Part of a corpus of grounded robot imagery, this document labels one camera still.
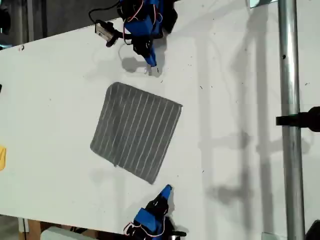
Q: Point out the grey striped towel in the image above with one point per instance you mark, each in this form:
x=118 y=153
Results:
x=136 y=130

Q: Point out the white box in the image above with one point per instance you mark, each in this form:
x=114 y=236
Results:
x=62 y=235

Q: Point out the wooden table leg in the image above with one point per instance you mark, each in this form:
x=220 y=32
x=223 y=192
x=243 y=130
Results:
x=32 y=230

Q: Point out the dark round object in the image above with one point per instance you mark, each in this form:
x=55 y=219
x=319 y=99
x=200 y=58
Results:
x=4 y=20

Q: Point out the black clamp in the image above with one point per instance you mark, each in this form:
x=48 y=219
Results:
x=300 y=119

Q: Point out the black rounded object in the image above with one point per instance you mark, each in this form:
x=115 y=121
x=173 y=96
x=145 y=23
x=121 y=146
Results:
x=313 y=231

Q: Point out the yellow object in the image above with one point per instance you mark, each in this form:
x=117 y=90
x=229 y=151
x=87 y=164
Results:
x=2 y=158

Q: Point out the black camera box on stalk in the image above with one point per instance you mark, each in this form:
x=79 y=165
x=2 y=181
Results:
x=177 y=235
x=103 y=30

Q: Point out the metal bracket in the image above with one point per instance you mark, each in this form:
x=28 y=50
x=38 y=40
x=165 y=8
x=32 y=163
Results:
x=258 y=2

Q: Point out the steel post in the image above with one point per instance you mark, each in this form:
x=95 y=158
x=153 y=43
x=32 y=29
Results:
x=290 y=75

